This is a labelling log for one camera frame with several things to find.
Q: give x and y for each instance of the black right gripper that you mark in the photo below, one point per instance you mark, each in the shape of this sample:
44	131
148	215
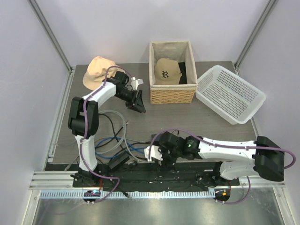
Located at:
161	150

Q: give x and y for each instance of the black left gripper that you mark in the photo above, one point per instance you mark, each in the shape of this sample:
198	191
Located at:
138	106

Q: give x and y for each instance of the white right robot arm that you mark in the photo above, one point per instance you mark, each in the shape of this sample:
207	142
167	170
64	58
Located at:
260	157

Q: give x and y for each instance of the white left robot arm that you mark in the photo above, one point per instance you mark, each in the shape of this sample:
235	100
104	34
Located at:
83	120

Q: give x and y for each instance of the tan baseball cap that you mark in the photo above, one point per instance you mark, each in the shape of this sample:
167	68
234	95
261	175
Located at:
167	72

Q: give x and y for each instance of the black power adapter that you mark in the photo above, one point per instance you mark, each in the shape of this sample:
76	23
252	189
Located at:
117	162

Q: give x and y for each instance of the black cloth in basket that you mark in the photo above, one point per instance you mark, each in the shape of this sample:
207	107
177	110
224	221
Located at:
183	79

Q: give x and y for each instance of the beige bucket hat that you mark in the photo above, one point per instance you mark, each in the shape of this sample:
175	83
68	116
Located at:
95	73

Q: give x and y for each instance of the wicker basket with liner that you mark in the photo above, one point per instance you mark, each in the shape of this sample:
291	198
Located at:
180	51

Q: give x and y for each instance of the white perforated plastic basket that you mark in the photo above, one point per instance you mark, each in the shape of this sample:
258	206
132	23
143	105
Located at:
228	95

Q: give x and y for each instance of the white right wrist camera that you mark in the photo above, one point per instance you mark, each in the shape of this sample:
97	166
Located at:
153	153

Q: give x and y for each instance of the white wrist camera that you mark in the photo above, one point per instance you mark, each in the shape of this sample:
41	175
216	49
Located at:
153	153
135	83

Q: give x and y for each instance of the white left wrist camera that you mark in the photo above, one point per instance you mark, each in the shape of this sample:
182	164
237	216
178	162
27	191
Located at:
135	83

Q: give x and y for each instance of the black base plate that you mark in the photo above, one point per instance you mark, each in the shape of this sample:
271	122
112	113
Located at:
156	178

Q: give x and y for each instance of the aluminium frame rail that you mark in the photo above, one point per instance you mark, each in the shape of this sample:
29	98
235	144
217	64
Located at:
60	185

